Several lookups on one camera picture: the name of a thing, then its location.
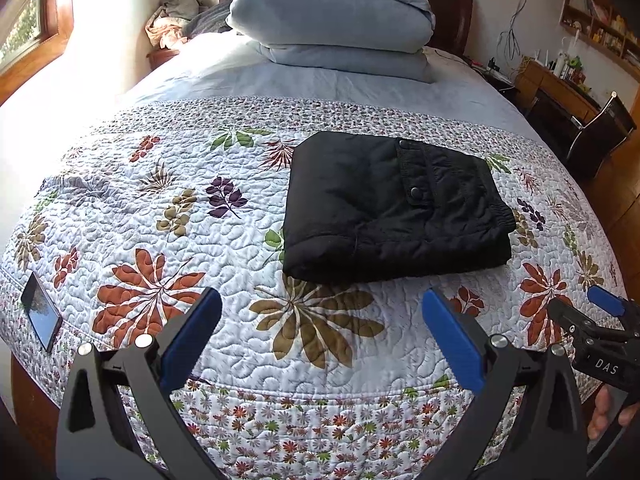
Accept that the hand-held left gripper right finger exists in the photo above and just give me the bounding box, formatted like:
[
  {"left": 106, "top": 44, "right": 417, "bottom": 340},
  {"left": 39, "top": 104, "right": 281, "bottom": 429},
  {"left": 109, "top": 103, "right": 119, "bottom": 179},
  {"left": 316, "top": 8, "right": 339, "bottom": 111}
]
[{"left": 421, "top": 287, "right": 587, "bottom": 480}]

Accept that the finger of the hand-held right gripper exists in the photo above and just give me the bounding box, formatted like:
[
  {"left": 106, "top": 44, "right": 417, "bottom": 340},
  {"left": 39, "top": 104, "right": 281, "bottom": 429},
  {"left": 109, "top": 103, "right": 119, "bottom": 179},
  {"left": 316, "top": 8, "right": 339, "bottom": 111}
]
[
  {"left": 587, "top": 285, "right": 640, "bottom": 323},
  {"left": 546, "top": 299, "right": 608, "bottom": 343}
]

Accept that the floral quilted bed cover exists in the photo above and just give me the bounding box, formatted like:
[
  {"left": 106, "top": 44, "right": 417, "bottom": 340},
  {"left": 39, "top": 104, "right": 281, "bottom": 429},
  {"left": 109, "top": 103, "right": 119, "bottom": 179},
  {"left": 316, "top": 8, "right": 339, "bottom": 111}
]
[{"left": 0, "top": 30, "right": 631, "bottom": 480}]

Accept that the wooden nightstand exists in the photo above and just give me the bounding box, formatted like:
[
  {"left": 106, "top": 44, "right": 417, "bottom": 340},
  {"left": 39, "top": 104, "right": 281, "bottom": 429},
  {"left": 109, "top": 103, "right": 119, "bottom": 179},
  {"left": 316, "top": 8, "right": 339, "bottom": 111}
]
[{"left": 146, "top": 47, "right": 182, "bottom": 72}]

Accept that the black smartphone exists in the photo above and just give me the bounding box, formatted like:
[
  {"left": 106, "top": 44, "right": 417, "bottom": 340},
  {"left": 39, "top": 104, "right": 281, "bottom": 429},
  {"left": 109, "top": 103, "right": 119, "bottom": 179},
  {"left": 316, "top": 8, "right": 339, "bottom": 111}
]
[{"left": 20, "top": 271, "right": 64, "bottom": 352}]

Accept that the black padded jacket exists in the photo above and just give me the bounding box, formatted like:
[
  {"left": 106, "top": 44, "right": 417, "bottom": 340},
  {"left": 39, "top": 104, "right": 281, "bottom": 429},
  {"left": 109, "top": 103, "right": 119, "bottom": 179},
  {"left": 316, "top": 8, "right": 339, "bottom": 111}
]
[{"left": 281, "top": 131, "right": 517, "bottom": 286}]

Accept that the pile of crumpled clothes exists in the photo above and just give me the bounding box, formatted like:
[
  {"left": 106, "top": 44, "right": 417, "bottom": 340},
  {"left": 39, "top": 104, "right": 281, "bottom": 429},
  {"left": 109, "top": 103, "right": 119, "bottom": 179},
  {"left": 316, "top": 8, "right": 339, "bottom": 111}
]
[{"left": 145, "top": 0, "right": 211, "bottom": 52}]

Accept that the black metal frame chair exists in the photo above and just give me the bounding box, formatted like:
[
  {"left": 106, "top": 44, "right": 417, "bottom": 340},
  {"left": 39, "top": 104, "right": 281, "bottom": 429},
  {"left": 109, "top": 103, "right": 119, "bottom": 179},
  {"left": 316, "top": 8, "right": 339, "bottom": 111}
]
[{"left": 565, "top": 91, "right": 639, "bottom": 181}]

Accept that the grey striped pillow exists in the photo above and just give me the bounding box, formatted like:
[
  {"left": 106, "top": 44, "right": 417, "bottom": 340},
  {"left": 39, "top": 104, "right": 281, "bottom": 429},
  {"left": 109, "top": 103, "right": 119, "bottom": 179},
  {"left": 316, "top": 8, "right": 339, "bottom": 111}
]
[{"left": 182, "top": 2, "right": 237, "bottom": 36}]

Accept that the wooden wall shelf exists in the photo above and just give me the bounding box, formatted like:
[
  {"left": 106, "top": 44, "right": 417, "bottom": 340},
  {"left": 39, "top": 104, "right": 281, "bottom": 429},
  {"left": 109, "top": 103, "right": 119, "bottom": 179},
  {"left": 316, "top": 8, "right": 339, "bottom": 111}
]
[{"left": 545, "top": 0, "right": 640, "bottom": 70}]

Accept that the wooden frame window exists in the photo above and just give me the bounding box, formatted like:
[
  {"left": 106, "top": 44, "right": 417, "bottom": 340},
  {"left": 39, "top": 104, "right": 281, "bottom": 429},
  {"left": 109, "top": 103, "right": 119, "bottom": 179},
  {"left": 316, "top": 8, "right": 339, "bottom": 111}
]
[{"left": 0, "top": 0, "right": 77, "bottom": 93}]

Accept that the hanging thin cable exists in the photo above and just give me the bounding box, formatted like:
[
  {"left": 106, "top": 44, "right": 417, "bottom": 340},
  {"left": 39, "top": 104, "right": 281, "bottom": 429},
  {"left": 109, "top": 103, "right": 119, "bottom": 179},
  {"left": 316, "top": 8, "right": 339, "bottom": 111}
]
[{"left": 499, "top": 0, "right": 532, "bottom": 61}]

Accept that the person's right hand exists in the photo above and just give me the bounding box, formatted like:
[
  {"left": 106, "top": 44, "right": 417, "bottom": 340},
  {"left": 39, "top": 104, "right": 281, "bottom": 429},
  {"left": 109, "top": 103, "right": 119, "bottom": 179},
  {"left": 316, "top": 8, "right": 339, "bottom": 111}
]
[{"left": 587, "top": 385, "right": 637, "bottom": 442}]

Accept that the wooden desk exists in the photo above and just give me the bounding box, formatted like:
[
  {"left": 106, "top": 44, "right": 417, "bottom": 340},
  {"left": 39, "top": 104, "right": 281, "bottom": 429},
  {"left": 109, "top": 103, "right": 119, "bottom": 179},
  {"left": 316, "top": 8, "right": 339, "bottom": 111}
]
[{"left": 514, "top": 57, "right": 602, "bottom": 128}]

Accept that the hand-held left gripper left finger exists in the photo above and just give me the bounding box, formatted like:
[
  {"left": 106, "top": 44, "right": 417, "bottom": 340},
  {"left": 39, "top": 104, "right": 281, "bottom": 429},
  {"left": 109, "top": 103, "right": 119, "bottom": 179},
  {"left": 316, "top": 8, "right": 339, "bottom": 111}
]
[{"left": 56, "top": 287, "right": 223, "bottom": 480}]

